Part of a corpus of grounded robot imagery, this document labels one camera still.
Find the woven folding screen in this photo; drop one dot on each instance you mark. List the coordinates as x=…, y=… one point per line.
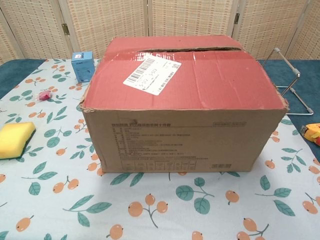
x=125, y=20

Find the yellow sponge with green pad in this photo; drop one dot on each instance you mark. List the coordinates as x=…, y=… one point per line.
x=13, y=138

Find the red-topped cardboard box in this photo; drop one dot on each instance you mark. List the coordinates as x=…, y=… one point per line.
x=175, y=137

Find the small blue carton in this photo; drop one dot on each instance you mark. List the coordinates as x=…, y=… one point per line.
x=82, y=68

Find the orange fruit print tablecloth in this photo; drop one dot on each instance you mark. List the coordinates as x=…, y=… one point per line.
x=75, y=200

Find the yellow tape measure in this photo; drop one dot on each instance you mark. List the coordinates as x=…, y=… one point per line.
x=312, y=133

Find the pink wrapped candy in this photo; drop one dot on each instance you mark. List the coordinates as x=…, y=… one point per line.
x=44, y=95

